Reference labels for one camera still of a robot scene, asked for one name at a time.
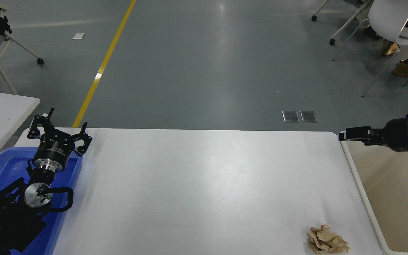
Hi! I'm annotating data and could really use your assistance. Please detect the crumpled tan paper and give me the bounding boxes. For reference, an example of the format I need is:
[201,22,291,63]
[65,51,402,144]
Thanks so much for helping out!
[306,223,350,254]

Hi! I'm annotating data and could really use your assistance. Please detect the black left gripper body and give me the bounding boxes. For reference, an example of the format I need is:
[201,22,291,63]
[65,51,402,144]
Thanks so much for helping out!
[33,138,75,165]

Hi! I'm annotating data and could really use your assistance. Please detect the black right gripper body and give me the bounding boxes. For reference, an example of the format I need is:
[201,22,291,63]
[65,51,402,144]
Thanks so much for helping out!
[382,119,408,152]

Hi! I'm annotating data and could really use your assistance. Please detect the large pale plastic bin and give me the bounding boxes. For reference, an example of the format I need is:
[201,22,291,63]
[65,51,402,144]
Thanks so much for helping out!
[339,131,408,255]

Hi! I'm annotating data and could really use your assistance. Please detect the blue plastic tray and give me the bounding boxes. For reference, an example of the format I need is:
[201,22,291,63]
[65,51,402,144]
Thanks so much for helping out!
[0,147,83,255]

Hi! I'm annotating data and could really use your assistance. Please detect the white shell chair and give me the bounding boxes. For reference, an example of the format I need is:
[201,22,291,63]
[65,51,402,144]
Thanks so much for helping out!
[333,0,408,97]

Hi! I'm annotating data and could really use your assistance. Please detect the wheeled chair white legs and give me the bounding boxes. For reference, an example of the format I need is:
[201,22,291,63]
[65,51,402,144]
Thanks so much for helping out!
[311,0,381,46]

